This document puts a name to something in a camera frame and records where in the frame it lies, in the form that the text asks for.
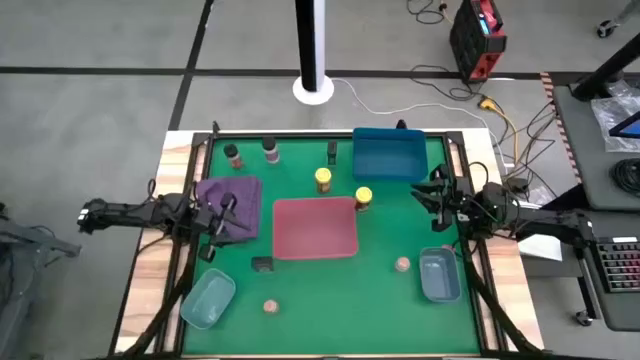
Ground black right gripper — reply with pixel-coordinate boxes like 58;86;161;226
410;167;474;232

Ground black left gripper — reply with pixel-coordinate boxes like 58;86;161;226
192;193;252;262

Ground yellow lid spice jar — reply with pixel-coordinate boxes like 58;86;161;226
354;186;374;213
314;167;333;195

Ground black lid purple spice jar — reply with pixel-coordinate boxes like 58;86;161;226
261;135;281;165

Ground purple folded cloth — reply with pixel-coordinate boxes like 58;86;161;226
194;174;264;245

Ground large blue plastic bin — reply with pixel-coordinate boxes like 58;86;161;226
351;126;430;184

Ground black lid red spice jar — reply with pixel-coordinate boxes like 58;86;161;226
223;143;245;170

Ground small grey-blue plastic bin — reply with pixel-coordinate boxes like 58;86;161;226
418;245;463;304

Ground pink translucent plastic bin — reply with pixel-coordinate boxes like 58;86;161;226
272;195;360;261

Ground small clear plastic bin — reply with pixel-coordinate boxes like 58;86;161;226
179;267;237;331

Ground white paper sheet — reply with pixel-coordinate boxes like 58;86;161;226
517;233;564;262

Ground green table mat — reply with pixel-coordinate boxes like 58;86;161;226
182;135;482;356

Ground grey desk striped edge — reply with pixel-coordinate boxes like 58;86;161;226
539;72;640;211

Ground red black tool crate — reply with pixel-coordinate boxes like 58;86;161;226
448;0;508;84

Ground black white pole round base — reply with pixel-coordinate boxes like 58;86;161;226
292;0;335;106

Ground clear plastic bag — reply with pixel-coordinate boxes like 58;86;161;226
589;79;640;154

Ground black keyboard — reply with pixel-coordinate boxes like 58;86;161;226
588;235;640;294

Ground grey metal stand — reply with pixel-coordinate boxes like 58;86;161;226
0;202;82;360

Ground blue screen tablet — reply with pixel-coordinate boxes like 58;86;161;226
608;110;640;139

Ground dark grey keyboard desk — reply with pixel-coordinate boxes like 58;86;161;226
519;207;640;332

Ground black caster wheel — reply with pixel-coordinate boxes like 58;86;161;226
596;18;621;39

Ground black table frame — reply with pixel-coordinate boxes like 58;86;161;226
107;119;546;360

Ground white floor cable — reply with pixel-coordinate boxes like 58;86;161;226
332;77;516;169

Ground black floor cable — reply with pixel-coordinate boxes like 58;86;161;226
409;63;484;101

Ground yellow extension cable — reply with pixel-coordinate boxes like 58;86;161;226
477;97;521;164

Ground coiled black cable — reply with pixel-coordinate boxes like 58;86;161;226
609;157;640;199

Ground black desk post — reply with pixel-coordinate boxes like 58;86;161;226
572;32;640;101

